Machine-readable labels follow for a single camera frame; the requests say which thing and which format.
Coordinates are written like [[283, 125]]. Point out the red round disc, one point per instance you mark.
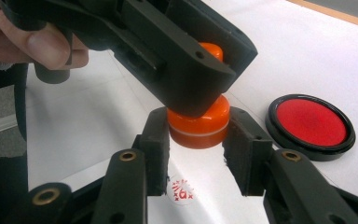
[[310, 123]]

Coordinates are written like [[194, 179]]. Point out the large white table cover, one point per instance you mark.
[[292, 56]]

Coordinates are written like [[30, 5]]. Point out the orange stamp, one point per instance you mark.
[[199, 127]]

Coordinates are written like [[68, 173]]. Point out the white paper sheet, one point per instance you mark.
[[205, 174]]

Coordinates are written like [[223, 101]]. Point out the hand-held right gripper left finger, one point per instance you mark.
[[154, 149]]

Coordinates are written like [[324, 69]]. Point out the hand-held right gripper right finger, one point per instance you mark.
[[248, 152]]

